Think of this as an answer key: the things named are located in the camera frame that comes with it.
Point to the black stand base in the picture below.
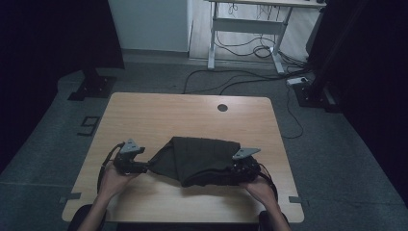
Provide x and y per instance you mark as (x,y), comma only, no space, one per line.
(93,86)
(316,94)

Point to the white power strip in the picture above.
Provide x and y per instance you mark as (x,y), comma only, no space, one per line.
(296,81)

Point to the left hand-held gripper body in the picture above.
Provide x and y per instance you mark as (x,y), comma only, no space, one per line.
(126,159)

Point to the dark pleated skirt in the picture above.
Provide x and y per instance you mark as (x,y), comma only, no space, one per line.
(198,159)

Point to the grey tape strip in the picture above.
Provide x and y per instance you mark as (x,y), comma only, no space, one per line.
(299,200)

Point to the person's left hand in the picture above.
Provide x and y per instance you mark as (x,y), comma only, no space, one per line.
(112,183)

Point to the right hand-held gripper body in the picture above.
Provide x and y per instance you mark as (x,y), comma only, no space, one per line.
(247,168)

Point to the black round table grommet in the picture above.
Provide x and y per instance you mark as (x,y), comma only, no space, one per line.
(222,107)

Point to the white metal desk frame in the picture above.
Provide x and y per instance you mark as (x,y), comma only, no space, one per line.
(247,25)

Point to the dark curtain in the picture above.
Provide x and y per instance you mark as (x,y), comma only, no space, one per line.
(48,64)
(372,80)

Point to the person's leg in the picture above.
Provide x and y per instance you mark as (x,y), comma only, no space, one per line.
(75,221)
(264,223)

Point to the person's right leg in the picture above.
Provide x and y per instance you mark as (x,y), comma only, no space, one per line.
(264,223)

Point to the person's right hand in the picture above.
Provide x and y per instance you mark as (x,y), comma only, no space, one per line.
(261,189)

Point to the person's left leg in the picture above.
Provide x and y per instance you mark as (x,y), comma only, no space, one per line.
(75,221)

